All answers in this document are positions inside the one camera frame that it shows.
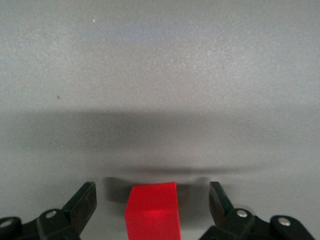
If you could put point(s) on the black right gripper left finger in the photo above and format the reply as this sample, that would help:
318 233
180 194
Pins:
80 205

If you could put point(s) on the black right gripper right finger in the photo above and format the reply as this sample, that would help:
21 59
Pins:
220 205

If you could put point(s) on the small red cube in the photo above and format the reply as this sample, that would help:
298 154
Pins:
152 215

